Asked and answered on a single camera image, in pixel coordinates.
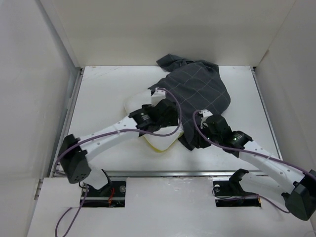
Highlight aluminium front rail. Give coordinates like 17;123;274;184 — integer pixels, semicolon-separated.
50;169;288;178

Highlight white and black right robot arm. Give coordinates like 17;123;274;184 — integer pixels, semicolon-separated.
193;110;316;221

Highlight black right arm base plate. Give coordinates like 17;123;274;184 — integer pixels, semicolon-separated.
213;180;256;198

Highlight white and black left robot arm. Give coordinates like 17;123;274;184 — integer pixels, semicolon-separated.
57;99;181;196

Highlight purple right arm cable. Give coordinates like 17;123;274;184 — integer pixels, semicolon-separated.
192;110;316;214

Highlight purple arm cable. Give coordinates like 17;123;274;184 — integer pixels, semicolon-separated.
192;110;316;214
54;88;184;237

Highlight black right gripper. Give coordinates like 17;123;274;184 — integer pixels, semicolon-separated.
189;123;221;149

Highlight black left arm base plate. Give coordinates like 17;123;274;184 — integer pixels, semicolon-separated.
87;181;126;198

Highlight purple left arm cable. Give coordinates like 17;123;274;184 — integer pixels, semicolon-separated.
54;88;184;237

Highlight dark grey checked pillowcase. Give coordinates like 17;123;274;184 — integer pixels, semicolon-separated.
149;54;231;151

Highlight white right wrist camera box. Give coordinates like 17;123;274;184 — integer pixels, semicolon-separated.
198;109;213;129

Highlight white pillow with yellow band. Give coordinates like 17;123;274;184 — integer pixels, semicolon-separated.
124;89;184;152

